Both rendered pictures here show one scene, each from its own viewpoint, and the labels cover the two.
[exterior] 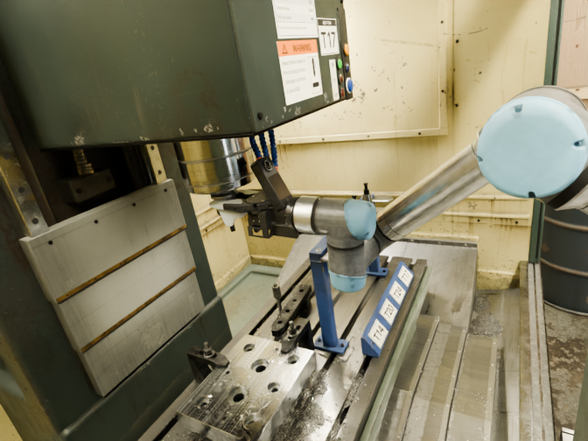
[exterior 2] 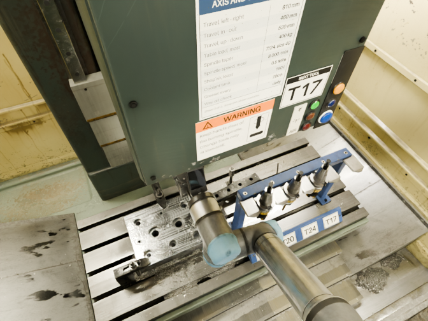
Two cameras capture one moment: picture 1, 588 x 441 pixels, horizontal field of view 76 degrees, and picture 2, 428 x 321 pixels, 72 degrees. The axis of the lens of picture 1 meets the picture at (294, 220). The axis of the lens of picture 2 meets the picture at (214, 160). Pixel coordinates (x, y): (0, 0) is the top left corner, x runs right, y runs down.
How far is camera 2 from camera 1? 0.64 m
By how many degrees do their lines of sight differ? 40
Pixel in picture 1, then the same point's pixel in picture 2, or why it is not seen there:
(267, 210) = (184, 185)
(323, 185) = (351, 86)
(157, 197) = not seen: hidden behind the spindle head
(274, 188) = (190, 181)
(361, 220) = (214, 259)
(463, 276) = (392, 240)
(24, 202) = (70, 62)
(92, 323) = (109, 134)
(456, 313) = (357, 258)
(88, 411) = (103, 169)
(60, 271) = (91, 106)
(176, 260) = not seen: hidden behind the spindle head
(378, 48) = not seen: outside the picture
